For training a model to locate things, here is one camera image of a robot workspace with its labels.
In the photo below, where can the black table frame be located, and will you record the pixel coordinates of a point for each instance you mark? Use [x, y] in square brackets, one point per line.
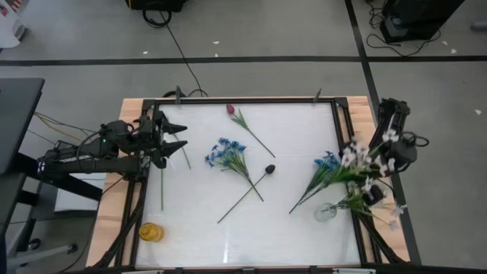
[266, 100]

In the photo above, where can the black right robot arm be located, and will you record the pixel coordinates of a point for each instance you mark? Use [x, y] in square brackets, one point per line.
[397, 110]

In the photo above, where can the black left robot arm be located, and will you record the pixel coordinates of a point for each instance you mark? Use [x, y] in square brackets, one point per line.
[95, 165]

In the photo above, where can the blue flower bunch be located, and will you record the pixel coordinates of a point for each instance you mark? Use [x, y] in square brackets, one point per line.
[228, 152]
[327, 160]

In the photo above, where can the pink tulip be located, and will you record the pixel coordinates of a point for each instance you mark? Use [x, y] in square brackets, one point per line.
[182, 152]
[230, 109]

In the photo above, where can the yellow glass vase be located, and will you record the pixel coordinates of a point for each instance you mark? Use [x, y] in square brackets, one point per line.
[151, 232]

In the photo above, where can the black equipment case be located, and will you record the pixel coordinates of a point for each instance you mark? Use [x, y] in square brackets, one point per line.
[418, 19]

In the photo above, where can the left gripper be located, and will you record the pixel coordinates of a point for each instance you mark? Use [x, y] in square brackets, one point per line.
[154, 135]

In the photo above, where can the white flat box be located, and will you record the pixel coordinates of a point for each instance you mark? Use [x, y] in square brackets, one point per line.
[80, 194]

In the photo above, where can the black desk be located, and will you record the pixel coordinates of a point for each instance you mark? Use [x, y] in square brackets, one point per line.
[19, 114]

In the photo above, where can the clear glass vase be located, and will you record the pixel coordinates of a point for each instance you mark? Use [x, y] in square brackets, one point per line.
[324, 213]

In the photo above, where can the black tulip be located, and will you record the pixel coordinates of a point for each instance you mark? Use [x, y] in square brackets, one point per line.
[270, 169]

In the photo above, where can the black frame clamp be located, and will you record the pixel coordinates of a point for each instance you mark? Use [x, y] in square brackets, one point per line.
[178, 95]
[317, 95]

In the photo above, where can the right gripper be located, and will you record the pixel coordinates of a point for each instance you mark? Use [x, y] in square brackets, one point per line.
[374, 195]

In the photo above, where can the black computer case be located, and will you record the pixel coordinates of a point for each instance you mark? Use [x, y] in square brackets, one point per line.
[156, 4]

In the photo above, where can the white metal bracket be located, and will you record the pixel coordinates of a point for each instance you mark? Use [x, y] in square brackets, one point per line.
[354, 271]

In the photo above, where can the grey chair base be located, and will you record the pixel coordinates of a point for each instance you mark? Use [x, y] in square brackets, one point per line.
[38, 255]

